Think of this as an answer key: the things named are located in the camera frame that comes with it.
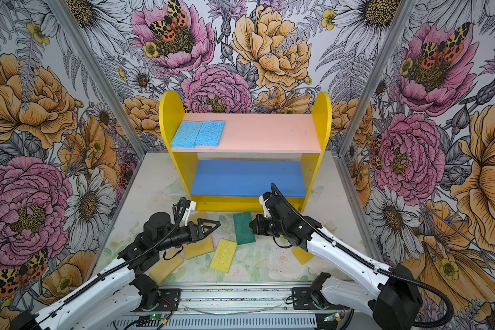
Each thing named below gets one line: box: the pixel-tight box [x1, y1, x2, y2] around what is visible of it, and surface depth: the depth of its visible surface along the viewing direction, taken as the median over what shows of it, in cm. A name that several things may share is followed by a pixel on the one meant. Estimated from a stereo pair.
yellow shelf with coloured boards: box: [160, 90, 333, 213], surface depth 77 cm
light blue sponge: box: [170, 121, 203, 148], surface depth 70 cm
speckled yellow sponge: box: [210, 238, 238, 274], surface depth 85 cm
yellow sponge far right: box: [291, 246, 315, 265], surface depth 85 cm
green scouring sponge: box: [233, 211, 256, 246], surface depth 78 cm
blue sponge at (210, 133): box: [193, 120, 226, 147], surface depth 71 cm
